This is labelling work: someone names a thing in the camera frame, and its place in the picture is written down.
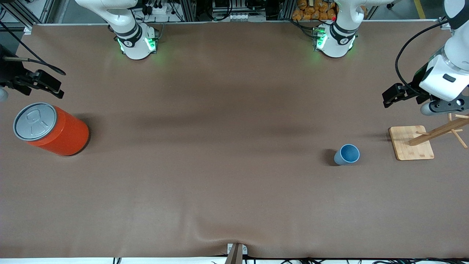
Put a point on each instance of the brown table cover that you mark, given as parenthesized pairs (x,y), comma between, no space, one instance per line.
(234,183)

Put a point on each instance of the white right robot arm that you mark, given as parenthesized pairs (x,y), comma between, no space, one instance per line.
(135,46)

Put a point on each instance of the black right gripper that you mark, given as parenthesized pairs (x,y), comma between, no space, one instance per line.
(11,75)

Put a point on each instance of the light blue plastic cup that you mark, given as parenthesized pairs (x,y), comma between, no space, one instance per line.
(346,154)

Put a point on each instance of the grey table edge bracket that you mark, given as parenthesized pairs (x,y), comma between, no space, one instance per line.
(236,251)

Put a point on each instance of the wooden cup rack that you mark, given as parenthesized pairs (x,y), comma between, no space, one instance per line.
(410,146)

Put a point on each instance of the orange can with grey lid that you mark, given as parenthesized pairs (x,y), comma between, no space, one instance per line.
(69,135)

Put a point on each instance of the aluminium frame profile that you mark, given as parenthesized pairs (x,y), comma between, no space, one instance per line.
(445,24)
(45,11)

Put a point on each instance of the white power strip with plugs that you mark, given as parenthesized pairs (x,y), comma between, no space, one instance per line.
(157,7)

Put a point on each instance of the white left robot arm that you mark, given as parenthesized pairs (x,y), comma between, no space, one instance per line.
(335,44)

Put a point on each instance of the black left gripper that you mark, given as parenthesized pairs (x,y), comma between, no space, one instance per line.
(418,85)

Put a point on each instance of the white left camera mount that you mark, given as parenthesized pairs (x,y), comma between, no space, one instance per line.
(441,82)

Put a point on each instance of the pile of orange bags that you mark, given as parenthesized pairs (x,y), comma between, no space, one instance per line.
(315,11)

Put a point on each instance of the white connector strip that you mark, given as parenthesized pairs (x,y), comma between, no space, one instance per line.
(240,16)

